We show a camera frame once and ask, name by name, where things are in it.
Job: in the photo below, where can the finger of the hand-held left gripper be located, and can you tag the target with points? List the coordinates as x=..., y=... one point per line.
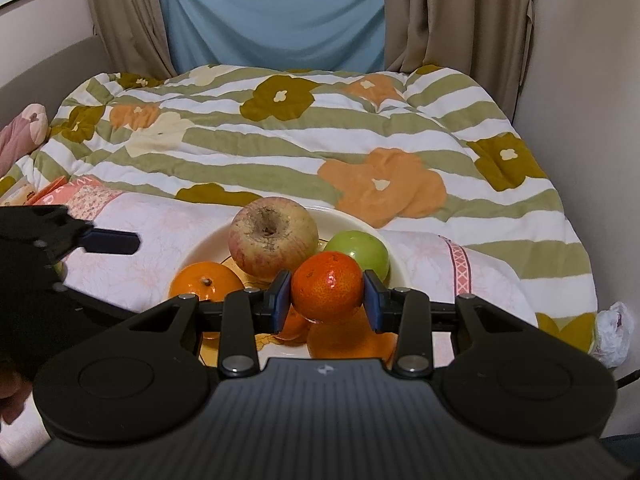
x=95, y=304
x=112, y=242

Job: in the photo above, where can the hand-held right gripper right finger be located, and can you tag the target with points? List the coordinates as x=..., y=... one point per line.
x=374, y=300

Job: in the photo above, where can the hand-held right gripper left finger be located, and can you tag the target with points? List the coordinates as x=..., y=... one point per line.
x=280, y=300

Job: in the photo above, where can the green apple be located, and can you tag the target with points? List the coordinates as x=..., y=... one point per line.
x=361, y=255

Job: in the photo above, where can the small mandarin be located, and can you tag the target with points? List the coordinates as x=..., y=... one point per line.
x=327, y=285

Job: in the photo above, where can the large orange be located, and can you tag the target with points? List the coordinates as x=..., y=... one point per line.
x=205, y=282
x=350, y=344

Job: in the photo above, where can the large red-yellow apple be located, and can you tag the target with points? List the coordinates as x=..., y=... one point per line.
x=272, y=245

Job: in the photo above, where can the cream bowl with bear print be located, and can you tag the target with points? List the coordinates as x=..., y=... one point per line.
x=215, y=245

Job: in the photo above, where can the person's left hand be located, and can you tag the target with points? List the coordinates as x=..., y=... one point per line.
x=12, y=402

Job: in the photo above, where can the pink floral towel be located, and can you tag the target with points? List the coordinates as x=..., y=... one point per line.
x=150, y=240

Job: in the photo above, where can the tissue pack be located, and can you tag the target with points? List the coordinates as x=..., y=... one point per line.
x=19, y=194

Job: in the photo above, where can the pink pillow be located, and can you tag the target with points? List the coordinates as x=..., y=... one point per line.
x=20, y=135

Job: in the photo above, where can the striped flower-print blanket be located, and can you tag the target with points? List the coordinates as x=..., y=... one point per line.
x=300, y=150

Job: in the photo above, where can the grey headboard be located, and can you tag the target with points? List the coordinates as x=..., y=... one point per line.
x=50, y=70

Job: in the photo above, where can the beige curtain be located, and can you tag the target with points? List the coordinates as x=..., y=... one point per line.
x=460, y=20
x=130, y=10

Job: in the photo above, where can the white plastic bag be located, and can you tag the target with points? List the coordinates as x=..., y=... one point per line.
x=612, y=332

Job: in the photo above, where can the blue cloth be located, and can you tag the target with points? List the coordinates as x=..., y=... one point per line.
x=275, y=15

